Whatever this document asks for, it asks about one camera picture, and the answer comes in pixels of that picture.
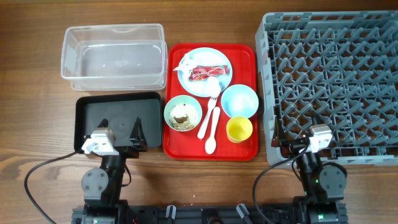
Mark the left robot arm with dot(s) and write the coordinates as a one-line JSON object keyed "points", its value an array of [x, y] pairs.
{"points": [[102, 186]]}

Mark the white plastic spoon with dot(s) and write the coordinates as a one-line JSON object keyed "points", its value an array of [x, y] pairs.
{"points": [[210, 144]]}

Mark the red snack wrapper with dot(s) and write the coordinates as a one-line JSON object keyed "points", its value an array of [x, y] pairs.
{"points": [[202, 72]]}

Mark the white napkin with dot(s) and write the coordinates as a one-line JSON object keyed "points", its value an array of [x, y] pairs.
{"points": [[186, 65]]}

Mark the light blue plate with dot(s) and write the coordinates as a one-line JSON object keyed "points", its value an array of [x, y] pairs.
{"points": [[212, 86]]}

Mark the black plastic tray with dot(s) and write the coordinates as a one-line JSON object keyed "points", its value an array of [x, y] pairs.
{"points": [[121, 111]]}

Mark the grey dishwasher rack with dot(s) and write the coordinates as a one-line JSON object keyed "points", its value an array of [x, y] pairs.
{"points": [[339, 65]]}

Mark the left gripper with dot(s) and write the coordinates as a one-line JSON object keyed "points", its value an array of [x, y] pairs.
{"points": [[137, 139]]}

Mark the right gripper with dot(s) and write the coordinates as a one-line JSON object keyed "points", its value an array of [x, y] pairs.
{"points": [[291, 145]]}

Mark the white plastic fork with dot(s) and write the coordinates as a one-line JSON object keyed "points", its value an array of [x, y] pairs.
{"points": [[204, 125]]}

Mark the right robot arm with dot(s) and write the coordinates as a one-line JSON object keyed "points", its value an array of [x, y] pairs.
{"points": [[323, 182]]}

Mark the clear plastic bin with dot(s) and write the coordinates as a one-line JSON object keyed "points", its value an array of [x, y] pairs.
{"points": [[117, 57]]}

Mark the rice and food scraps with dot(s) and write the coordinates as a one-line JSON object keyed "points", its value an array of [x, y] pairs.
{"points": [[183, 117]]}

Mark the green bowl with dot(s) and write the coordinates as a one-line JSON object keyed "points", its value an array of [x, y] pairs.
{"points": [[182, 99]]}

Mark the yellow plastic cup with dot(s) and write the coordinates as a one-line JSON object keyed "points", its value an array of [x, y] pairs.
{"points": [[239, 129]]}

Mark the red serving tray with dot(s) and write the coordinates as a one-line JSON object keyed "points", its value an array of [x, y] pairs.
{"points": [[186, 145]]}

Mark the light blue bowl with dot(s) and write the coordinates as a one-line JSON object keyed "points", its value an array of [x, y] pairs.
{"points": [[239, 100]]}

